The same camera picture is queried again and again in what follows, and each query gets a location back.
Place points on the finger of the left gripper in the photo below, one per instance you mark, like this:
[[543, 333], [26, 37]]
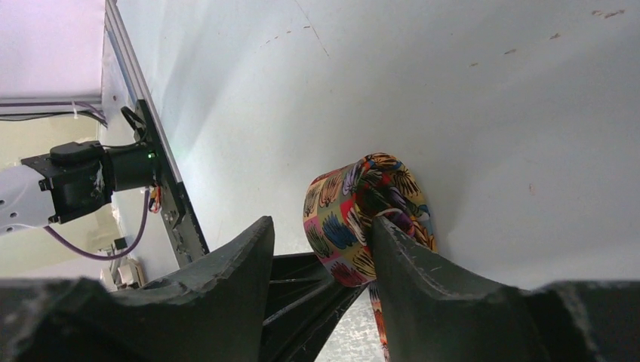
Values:
[[304, 306]]

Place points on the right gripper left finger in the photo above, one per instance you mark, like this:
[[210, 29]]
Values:
[[209, 310]]

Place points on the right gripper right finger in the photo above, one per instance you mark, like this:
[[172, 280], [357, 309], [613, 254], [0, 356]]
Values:
[[435, 310]]

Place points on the colourful patterned tie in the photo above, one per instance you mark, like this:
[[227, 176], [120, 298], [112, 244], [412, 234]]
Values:
[[338, 212]]

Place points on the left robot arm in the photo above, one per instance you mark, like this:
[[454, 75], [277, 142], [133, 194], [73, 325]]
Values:
[[70, 181]]

